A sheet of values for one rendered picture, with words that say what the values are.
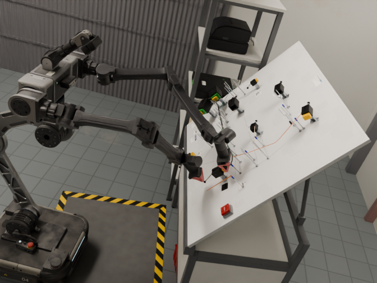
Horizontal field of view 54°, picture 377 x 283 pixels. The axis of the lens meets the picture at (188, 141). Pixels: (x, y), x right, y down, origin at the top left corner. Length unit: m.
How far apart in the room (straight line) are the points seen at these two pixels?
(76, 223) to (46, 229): 0.21
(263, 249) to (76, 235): 1.32
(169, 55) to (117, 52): 0.63
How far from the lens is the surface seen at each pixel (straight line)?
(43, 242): 2.77
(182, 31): 4.36
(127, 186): 3.56
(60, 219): 2.93
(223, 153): 1.96
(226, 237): 2.22
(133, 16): 4.44
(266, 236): 2.33
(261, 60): 2.80
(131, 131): 1.57
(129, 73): 2.14
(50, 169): 3.70
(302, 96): 2.20
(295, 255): 2.18
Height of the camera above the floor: 2.40
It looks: 34 degrees down
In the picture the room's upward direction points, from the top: 14 degrees clockwise
